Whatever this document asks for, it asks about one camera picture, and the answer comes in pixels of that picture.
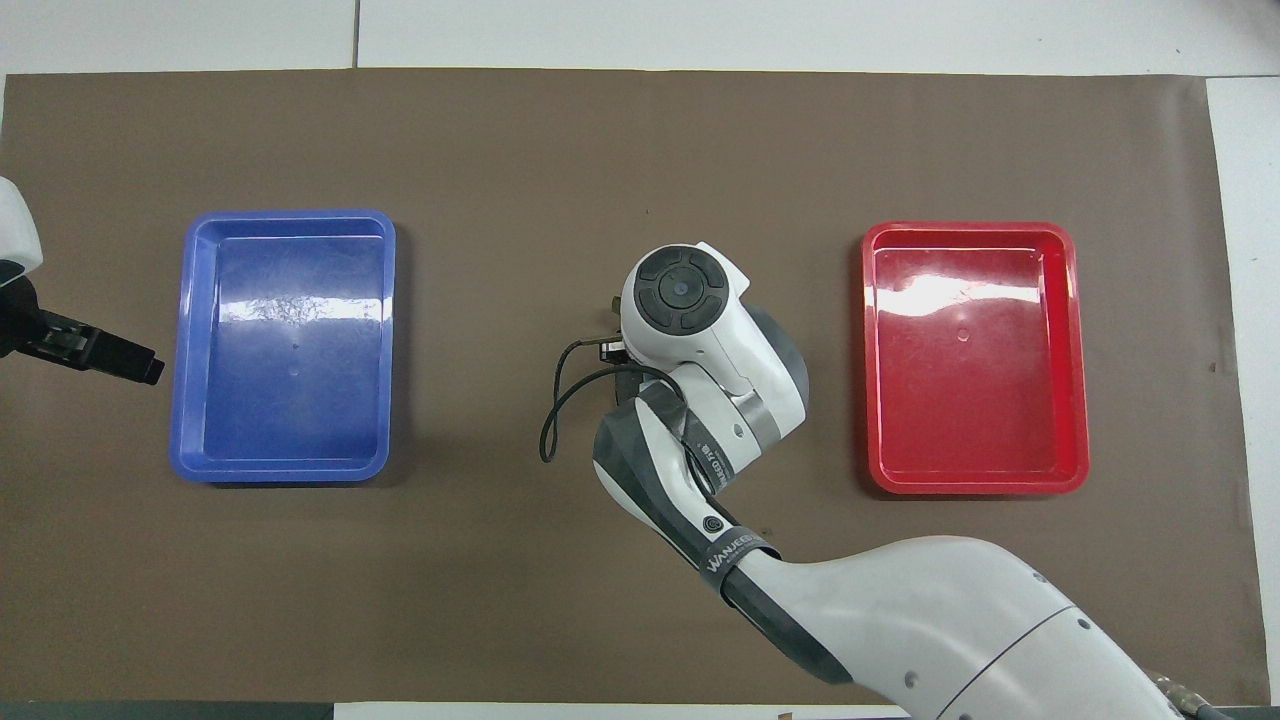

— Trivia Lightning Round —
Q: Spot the grey arm base connector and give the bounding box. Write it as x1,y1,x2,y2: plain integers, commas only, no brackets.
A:
1148,671,1237,720

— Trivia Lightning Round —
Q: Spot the brown table mat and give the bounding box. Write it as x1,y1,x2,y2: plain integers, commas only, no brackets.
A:
0,68,1271,706

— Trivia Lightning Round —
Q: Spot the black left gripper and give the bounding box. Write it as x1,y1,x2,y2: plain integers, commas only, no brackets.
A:
0,279,166,387

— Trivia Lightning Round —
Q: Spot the red plastic tray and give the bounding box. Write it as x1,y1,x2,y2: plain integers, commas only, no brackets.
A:
862,221,1091,497

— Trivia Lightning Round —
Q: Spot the blue plastic tray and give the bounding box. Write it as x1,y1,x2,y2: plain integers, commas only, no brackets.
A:
168,208,398,486

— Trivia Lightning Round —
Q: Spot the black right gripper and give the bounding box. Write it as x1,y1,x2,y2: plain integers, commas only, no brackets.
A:
596,339,662,403

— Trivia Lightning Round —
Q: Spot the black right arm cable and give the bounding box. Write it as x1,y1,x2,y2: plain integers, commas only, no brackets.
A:
539,337,691,465

